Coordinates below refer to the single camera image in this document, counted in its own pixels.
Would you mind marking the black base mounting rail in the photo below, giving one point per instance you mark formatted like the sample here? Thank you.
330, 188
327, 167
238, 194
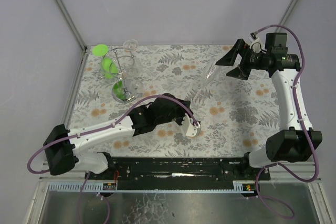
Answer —
141, 168

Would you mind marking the aluminium front frame rail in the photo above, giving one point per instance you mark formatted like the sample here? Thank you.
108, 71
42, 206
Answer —
302, 171

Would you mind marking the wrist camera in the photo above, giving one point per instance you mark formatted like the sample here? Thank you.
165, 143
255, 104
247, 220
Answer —
189, 127
256, 43

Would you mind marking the green plastic wine glass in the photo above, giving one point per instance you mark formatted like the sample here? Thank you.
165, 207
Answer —
107, 65

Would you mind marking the chrome wine glass rack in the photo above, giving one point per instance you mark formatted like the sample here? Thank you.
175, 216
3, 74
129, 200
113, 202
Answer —
119, 90

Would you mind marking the white slotted cable duct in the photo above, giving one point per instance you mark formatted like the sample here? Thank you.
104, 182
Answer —
149, 185

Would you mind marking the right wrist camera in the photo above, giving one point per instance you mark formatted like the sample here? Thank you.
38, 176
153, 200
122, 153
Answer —
256, 43

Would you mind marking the aluminium frame left post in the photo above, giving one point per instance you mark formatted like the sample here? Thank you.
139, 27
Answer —
71, 25

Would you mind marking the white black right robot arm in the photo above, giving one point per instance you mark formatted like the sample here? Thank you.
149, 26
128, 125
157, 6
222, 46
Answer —
296, 139

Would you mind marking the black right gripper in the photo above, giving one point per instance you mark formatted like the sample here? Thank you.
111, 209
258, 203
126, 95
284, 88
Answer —
243, 59

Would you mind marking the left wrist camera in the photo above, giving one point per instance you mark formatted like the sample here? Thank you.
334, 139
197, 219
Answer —
189, 127

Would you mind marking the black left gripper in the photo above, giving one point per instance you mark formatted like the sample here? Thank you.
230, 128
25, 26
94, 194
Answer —
177, 111

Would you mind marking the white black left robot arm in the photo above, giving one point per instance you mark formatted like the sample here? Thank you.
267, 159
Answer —
66, 150

